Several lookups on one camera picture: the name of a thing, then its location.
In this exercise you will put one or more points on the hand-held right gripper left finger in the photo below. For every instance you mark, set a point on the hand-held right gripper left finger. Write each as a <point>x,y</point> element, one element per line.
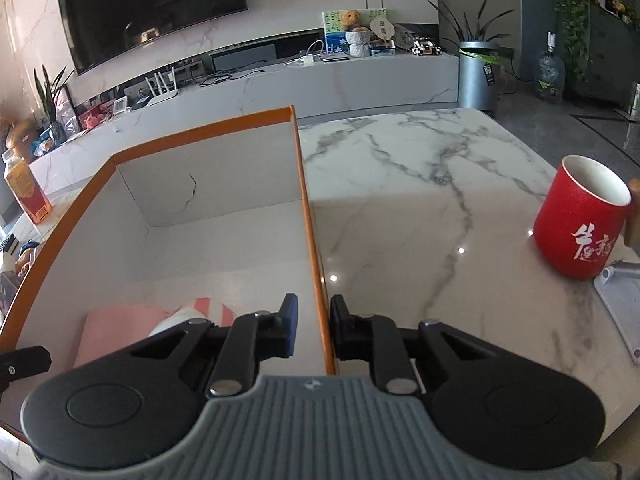
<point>291,330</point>

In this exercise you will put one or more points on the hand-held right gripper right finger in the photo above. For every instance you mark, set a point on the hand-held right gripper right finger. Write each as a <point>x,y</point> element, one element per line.
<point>342,330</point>

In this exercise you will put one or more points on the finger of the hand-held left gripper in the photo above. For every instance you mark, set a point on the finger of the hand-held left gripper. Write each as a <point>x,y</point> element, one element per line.
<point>25,360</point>

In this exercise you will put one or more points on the orange-rimmed cardboard box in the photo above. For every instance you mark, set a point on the orange-rimmed cardboard box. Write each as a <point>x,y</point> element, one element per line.
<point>210,260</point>

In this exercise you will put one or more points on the pink striped cloth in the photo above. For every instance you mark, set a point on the pink striped cloth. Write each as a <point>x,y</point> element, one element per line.
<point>205,310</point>

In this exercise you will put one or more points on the plush toy with blue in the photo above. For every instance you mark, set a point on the plush toy with blue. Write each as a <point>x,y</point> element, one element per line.
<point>27,257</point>

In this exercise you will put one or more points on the red mug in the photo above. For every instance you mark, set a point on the red mug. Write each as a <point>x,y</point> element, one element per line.
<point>570,230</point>

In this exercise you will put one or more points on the snake plant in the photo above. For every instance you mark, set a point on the snake plant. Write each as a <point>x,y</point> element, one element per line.
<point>50,100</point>

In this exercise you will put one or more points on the white router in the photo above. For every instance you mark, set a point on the white router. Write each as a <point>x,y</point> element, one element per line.
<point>165,95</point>

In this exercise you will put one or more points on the white charger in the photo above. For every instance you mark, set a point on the white charger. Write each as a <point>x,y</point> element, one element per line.
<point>306,60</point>

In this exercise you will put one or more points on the metal stand base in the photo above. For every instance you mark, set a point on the metal stand base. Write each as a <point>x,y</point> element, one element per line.
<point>622,305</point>

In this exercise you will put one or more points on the blue tissue box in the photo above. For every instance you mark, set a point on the blue tissue box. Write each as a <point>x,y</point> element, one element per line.
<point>382,50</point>

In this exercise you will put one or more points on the cow figurines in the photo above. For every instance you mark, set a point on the cow figurines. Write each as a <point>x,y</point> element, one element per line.
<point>427,48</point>

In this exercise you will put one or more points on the flower painting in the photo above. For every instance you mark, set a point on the flower painting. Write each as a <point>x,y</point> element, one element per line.
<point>332,35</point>

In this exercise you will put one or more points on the decorative plate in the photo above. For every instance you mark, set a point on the decorative plate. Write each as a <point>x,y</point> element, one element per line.
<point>405,36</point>

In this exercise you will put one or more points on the paper hand fan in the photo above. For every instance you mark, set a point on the paper hand fan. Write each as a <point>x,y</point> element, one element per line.
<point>382,29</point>

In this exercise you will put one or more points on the brown teddy bear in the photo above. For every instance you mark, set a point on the brown teddy bear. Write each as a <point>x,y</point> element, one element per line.
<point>351,20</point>

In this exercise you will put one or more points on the water jug with pump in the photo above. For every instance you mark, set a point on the water jug with pump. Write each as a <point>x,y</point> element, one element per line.
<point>549,75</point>

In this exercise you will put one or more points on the long-leaved green plant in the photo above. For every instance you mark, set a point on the long-leaved green plant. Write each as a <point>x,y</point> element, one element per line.
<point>472,25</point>

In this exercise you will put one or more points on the grey-green sideboard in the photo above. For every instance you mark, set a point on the grey-green sideboard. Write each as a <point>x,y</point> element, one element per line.
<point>610,60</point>

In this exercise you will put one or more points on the hanging vine plant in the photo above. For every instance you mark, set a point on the hanging vine plant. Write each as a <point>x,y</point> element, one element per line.
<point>575,10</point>

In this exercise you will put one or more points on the wall television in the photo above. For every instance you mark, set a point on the wall television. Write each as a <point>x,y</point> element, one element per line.
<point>150,5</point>

